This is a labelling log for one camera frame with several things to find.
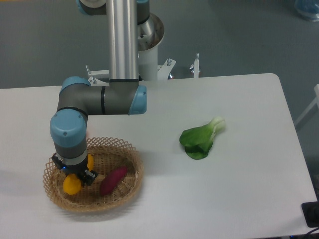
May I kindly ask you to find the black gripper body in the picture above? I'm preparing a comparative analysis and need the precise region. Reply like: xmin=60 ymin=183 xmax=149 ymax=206
xmin=59 ymin=159 xmax=87 ymax=175

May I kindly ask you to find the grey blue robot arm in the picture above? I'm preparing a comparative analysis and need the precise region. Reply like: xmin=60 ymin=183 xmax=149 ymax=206
xmin=50 ymin=0 xmax=150 ymax=185

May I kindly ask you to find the yellow mango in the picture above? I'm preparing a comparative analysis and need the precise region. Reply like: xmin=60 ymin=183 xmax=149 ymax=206
xmin=63 ymin=154 xmax=94 ymax=195

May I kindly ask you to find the green bok choy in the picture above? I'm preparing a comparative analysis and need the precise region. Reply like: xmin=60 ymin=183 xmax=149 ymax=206
xmin=179 ymin=117 xmax=226 ymax=160

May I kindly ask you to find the purple sweet potato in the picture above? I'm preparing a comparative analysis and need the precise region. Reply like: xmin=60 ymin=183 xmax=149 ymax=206
xmin=99 ymin=166 xmax=128 ymax=196

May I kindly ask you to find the black device at corner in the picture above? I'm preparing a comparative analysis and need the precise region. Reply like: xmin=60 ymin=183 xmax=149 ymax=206
xmin=301 ymin=201 xmax=319 ymax=228

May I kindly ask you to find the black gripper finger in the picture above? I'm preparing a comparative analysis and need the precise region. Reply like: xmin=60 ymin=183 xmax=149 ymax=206
xmin=51 ymin=153 xmax=64 ymax=170
xmin=78 ymin=169 xmax=98 ymax=186

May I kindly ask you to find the blue bag in background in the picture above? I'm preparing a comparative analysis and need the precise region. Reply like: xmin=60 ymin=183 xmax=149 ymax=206
xmin=295 ymin=0 xmax=319 ymax=22

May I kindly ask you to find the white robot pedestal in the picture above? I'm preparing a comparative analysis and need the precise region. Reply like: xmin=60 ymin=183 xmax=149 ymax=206
xmin=86 ymin=13 xmax=201 ymax=86

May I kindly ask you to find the woven wicker basket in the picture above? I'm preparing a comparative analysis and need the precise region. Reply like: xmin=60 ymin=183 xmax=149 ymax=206
xmin=43 ymin=137 xmax=144 ymax=212

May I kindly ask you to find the white frame at right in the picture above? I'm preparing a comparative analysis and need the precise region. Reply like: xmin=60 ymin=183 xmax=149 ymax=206
xmin=294 ymin=84 xmax=319 ymax=130

